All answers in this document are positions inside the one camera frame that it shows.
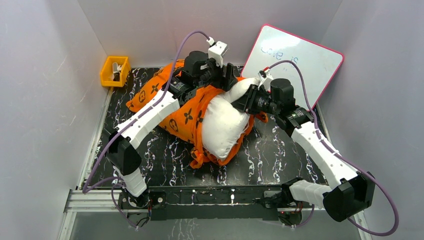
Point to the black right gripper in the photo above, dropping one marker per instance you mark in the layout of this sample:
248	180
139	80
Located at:
246	103

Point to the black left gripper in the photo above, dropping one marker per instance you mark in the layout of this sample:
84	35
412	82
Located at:
227	76

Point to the white pillow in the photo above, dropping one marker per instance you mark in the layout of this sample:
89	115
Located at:
223	124

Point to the orange patterned pillowcase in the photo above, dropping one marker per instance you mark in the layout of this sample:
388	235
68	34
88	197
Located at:
186	124

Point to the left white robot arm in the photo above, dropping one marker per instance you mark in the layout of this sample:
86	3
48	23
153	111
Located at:
175	97

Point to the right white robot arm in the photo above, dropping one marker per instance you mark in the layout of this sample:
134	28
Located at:
347	192

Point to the pink framed whiteboard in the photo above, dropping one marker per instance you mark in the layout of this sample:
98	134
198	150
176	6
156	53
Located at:
309	66

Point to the white clips in bin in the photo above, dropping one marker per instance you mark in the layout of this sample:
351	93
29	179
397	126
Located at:
116	70

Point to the yellow plastic bin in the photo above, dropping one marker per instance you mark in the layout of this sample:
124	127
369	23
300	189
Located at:
106	73

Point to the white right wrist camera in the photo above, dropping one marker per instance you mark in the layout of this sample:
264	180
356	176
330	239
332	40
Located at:
265	79

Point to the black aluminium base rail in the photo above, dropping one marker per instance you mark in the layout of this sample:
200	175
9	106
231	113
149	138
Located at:
161	203

